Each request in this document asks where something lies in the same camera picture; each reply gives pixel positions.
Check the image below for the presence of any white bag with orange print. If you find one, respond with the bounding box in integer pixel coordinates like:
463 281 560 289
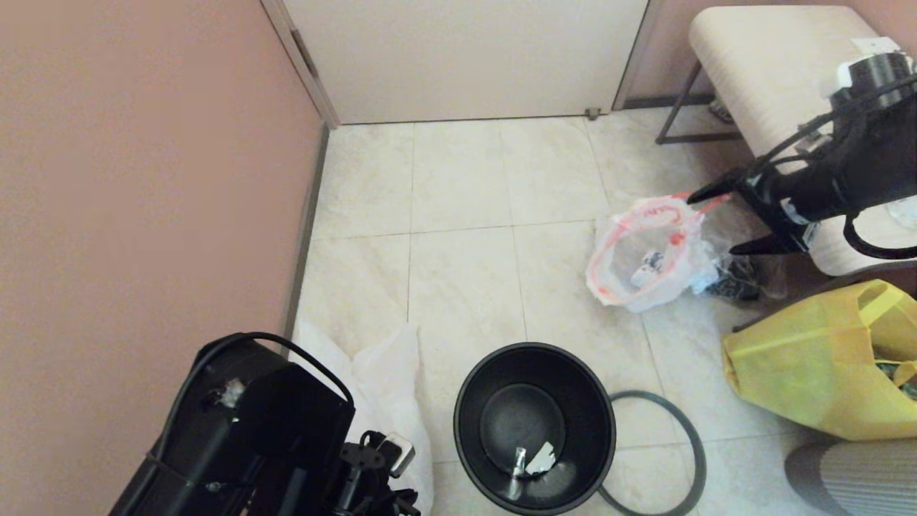
586 192 733 314

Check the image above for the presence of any clear bag with black items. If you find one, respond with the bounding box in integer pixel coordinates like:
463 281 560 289
691 236 787 303

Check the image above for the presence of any white red-print plastic bag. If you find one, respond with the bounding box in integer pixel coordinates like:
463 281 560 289
296 320 436 516

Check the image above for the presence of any yellow fabric tote bag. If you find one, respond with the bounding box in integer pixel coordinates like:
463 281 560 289
722 279 917 441

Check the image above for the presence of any black trash bin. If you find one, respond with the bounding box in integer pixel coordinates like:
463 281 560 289
453 342 617 516

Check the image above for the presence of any clear crumpled plastic bottle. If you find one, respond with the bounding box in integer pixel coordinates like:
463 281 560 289
885 197 917 231

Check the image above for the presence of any white wood-grain table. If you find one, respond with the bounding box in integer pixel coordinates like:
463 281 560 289
656 6 917 277

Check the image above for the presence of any printed white paper sheet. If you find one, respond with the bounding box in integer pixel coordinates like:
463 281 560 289
851 36 902 58

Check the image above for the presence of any teal patterned packet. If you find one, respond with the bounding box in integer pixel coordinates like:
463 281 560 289
873 357 917 402

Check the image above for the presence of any white paper scrap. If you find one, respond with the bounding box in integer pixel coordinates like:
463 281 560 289
527 441 557 476

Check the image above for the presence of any grey ribbed bin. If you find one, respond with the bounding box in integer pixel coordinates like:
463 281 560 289
784 439 917 516

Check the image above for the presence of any grey baseboard strip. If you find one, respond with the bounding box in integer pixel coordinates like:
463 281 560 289
282 123 332 341

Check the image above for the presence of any white door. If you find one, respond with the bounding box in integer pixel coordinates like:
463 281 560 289
283 0 651 125

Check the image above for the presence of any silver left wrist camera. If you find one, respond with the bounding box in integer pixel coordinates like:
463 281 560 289
378 432 417 479

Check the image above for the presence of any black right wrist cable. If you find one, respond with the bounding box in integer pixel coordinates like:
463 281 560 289
752 72 917 260

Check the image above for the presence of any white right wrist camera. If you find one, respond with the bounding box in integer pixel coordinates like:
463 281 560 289
822 59 857 98

